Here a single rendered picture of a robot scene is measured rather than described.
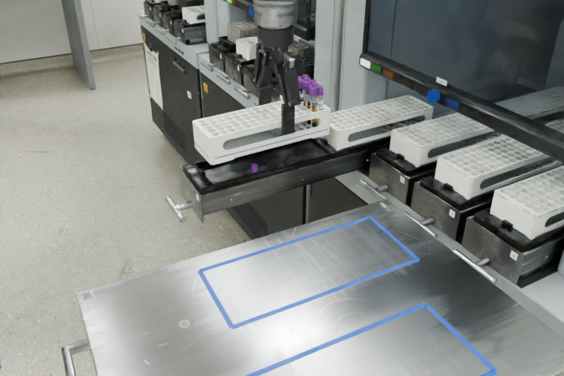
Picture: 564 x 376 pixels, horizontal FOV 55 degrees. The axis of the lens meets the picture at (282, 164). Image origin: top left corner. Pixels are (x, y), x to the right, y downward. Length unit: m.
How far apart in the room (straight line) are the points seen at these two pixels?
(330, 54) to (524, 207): 0.72
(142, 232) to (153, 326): 1.64
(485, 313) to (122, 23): 4.16
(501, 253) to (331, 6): 0.78
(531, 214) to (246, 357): 0.57
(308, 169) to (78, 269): 1.32
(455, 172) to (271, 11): 0.49
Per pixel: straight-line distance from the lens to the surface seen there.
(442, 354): 0.81
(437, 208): 1.17
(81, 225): 2.59
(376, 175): 1.31
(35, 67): 4.69
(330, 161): 1.26
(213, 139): 1.11
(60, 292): 2.25
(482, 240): 1.11
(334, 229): 1.00
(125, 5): 4.70
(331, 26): 1.52
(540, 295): 1.09
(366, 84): 1.43
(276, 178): 1.20
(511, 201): 1.08
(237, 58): 1.92
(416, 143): 1.24
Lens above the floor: 1.41
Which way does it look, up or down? 29 degrees down
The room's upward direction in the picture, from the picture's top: straight up
